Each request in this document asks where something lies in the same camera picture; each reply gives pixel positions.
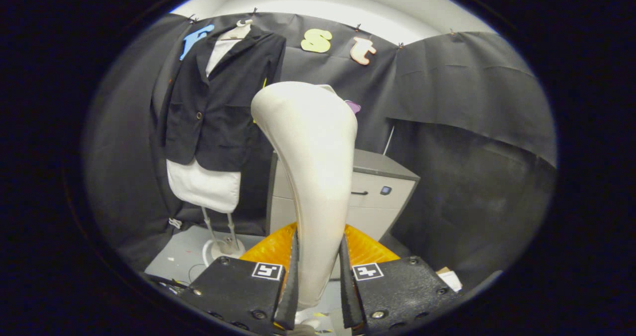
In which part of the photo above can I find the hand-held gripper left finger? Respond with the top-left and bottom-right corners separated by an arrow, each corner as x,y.
179,222 -> 300,336

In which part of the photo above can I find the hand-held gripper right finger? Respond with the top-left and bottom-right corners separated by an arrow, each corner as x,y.
339,224 -> 460,336

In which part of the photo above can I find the white garment steamer head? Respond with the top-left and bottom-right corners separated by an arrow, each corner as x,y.
251,81 -> 358,327

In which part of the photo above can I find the black blazer jacket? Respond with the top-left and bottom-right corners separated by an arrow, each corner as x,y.
158,25 -> 287,172

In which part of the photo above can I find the white steamer stand base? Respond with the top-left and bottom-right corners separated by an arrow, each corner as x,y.
201,207 -> 246,268

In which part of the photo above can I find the white clothes hanger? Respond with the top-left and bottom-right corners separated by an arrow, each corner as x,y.
219,19 -> 254,41

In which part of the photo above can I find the small cardboard box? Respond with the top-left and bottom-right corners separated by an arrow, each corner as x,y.
436,266 -> 464,293

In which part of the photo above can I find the grey cabinet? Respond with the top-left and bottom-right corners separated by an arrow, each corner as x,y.
266,149 -> 420,242

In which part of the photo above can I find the black backdrop cloth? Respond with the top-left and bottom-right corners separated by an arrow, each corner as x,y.
82,12 -> 557,287

